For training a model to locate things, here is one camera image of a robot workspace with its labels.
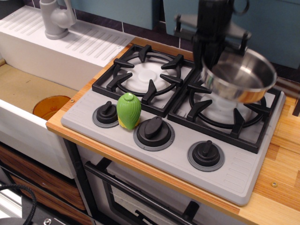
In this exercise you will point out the white toy sink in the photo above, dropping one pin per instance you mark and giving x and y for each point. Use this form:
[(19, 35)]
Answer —
[(33, 67)]

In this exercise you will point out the black left stove knob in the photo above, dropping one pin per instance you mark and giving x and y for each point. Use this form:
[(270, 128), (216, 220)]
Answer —
[(106, 116)]

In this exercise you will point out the black burner grate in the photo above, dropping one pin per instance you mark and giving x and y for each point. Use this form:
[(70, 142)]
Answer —
[(156, 78), (244, 126)]

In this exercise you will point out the grey toy faucet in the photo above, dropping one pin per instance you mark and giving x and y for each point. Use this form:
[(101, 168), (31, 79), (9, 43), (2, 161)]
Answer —
[(56, 21)]

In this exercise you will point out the black stove knob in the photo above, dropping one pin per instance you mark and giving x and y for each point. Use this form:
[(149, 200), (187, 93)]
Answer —
[(206, 156), (154, 134), (106, 116)]

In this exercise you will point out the black left burner grate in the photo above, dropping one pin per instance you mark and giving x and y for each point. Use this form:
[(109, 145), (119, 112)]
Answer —
[(156, 78)]

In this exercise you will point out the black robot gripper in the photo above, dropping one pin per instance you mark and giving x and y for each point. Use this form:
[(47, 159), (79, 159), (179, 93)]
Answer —
[(211, 30)]

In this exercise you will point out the black right stove knob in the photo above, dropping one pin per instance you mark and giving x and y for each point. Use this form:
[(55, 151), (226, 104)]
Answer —
[(206, 156)]

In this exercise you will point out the toy oven door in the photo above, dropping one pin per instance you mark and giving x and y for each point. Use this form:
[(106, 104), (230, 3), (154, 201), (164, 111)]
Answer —
[(133, 199)]

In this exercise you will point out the stainless steel pan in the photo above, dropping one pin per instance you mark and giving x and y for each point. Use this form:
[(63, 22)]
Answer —
[(239, 78)]

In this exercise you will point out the black middle stove knob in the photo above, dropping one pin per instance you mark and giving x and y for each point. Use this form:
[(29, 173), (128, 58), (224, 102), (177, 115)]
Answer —
[(154, 134)]

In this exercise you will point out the wooden drawer fronts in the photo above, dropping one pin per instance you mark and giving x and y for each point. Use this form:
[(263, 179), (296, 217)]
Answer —
[(54, 192)]

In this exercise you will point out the orange plastic drain disc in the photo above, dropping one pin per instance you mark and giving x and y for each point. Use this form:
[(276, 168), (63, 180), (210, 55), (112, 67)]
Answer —
[(47, 107)]

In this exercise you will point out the green toy corncob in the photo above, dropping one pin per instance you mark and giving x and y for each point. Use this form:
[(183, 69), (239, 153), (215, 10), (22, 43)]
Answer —
[(128, 111)]

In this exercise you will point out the black right burner grate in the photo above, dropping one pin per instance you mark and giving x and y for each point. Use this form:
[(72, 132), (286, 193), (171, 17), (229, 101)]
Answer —
[(244, 126)]

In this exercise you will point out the grey toy stove top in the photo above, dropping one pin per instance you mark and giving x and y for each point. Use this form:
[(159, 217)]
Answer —
[(234, 181)]

